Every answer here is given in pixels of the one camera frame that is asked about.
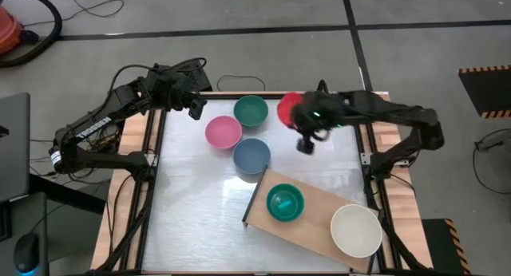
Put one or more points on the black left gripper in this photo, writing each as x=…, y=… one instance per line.
x=177, y=90

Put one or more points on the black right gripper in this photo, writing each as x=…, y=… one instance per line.
x=319, y=108

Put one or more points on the pink bowl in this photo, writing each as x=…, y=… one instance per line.
x=223, y=132

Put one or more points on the red translucent bowl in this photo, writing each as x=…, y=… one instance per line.
x=285, y=108

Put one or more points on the teal bowl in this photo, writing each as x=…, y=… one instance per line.
x=250, y=112

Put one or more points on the blue bowl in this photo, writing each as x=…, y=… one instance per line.
x=251, y=156

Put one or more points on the green translucent bowl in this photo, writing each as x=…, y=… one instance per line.
x=279, y=196

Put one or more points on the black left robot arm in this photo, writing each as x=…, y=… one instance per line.
x=93, y=126

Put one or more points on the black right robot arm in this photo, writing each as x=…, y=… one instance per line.
x=399, y=110

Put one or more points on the white bowl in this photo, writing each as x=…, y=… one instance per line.
x=355, y=230

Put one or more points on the black hazard striped mat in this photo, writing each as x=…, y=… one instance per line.
x=487, y=90
x=441, y=244

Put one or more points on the grey laptop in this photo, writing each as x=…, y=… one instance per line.
x=14, y=148

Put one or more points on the orange vacuum cleaner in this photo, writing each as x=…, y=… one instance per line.
x=6, y=30

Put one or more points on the black computer mouse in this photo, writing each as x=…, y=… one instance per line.
x=26, y=252

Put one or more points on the black table frame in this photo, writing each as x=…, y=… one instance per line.
x=153, y=148

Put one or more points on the wooden shelf with black frame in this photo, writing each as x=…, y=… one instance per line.
x=319, y=224

